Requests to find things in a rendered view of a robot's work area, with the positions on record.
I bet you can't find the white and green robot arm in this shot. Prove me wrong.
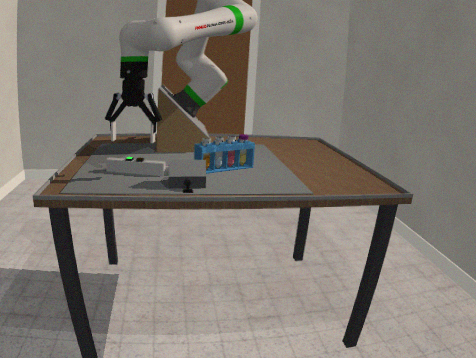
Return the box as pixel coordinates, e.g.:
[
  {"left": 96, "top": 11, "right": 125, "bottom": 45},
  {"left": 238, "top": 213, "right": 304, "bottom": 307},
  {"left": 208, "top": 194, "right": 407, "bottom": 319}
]
[{"left": 119, "top": 0, "right": 257, "bottom": 118}]

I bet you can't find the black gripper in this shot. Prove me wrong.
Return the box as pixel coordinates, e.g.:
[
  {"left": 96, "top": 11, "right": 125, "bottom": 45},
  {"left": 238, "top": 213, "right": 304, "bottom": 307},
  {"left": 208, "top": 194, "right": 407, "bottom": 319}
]
[{"left": 105, "top": 79, "right": 162, "bottom": 143}]

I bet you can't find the grey button panel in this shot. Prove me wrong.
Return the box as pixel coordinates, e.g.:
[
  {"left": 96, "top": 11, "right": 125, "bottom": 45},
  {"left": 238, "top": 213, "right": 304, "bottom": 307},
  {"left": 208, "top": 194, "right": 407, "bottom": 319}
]
[{"left": 169, "top": 160, "right": 206, "bottom": 193}]

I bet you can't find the grey flat mat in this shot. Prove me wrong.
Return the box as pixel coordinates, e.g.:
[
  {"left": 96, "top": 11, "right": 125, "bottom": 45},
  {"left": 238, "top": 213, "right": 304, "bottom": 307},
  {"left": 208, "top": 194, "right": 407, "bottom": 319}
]
[{"left": 60, "top": 143, "right": 313, "bottom": 195}]

